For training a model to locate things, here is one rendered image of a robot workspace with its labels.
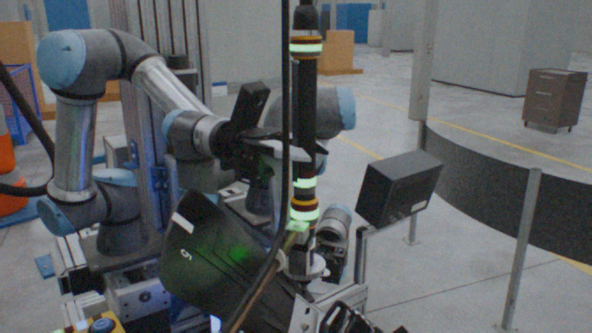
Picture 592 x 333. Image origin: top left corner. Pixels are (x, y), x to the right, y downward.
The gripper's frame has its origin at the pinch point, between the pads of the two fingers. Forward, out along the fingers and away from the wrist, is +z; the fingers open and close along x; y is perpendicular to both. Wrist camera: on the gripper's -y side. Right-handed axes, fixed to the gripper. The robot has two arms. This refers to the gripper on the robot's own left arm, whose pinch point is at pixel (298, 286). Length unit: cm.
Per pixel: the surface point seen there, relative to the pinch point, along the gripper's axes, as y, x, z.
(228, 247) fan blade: -6.4, -20.0, 22.2
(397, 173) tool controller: 16, -7, -56
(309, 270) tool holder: 3.9, -13.4, 13.6
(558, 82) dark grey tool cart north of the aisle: 225, 20, -639
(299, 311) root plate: 4.0, -9.3, 18.4
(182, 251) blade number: -9.2, -23.1, 30.1
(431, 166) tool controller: 26, -8, -67
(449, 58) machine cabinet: 107, 47, -1111
